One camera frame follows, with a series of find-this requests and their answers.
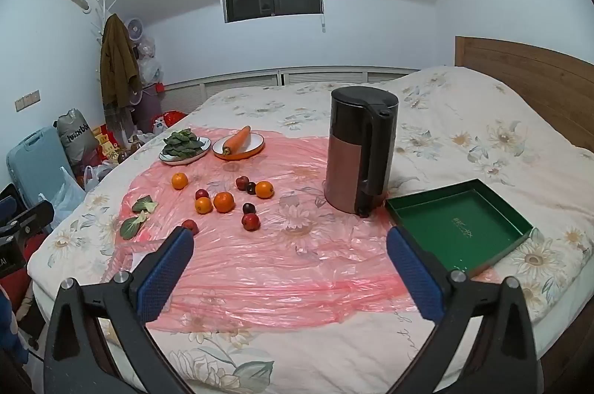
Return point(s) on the orange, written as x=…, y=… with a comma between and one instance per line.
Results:
x=179, y=180
x=223, y=202
x=203, y=205
x=264, y=189

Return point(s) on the white plastic bag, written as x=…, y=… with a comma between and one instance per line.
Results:
x=95, y=175

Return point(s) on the purple bin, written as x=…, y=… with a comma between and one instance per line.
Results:
x=147, y=106

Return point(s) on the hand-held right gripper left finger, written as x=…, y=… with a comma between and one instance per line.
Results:
x=166, y=274

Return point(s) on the bok choy leaf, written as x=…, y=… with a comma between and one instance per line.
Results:
x=145, y=205
x=131, y=226

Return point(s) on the white slatted wall cover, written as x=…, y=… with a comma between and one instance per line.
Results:
x=241, y=81

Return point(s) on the olive brown coat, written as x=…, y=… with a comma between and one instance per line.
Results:
x=118, y=60

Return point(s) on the pink plastic sheet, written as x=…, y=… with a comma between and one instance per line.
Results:
x=287, y=255

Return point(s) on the white plate with dark rim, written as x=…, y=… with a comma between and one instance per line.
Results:
x=185, y=158

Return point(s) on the wooden headboard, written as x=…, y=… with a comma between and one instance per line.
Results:
x=533, y=78

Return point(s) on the wall switch panel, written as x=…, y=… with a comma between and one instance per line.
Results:
x=28, y=99

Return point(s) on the dark purple plum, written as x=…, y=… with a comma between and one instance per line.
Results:
x=249, y=208
x=251, y=189

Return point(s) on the orange rimmed white plate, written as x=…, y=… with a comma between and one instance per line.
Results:
x=250, y=146

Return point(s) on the small white fan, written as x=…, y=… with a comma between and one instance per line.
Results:
x=134, y=27

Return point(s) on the red apple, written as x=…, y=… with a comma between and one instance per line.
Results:
x=201, y=192

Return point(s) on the green cardboard tray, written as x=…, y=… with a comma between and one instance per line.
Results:
x=455, y=227

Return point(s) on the red bag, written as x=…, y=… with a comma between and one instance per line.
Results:
x=172, y=118

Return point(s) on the red plum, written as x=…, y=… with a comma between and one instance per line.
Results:
x=190, y=226
x=250, y=221
x=241, y=182

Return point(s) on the light blue suitcase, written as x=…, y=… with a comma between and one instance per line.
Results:
x=37, y=166

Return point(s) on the clear plastic bag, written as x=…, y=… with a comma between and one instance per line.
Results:
x=62, y=197

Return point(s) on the pile of clear plastic bags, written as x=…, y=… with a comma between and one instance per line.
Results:
x=149, y=62

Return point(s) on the pile of green leaves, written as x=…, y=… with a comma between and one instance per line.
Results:
x=183, y=142

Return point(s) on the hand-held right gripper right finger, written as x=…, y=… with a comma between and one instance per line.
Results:
x=415, y=278

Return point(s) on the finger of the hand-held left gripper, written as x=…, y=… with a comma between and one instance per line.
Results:
x=36, y=214

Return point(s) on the carrot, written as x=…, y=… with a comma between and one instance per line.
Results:
x=236, y=139

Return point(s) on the red and yellow boxes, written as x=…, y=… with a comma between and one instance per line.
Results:
x=104, y=140

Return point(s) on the white coat rack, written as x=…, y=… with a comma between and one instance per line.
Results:
x=103, y=7

